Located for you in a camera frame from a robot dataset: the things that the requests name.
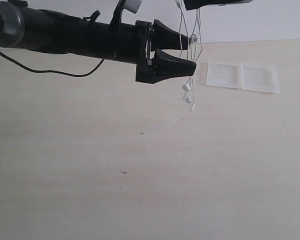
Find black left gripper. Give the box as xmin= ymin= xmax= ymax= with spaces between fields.
xmin=99 ymin=19 xmax=197 ymax=84

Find white wired earphones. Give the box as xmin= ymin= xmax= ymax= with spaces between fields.
xmin=175 ymin=0 xmax=203 ymax=112

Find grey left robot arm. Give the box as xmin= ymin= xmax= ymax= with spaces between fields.
xmin=0 ymin=0 xmax=197 ymax=84

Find clear plastic storage case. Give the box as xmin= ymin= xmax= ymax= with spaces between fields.
xmin=204 ymin=60 xmax=280 ymax=94

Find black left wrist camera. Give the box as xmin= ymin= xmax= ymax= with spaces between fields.
xmin=108 ymin=0 xmax=143 ymax=27

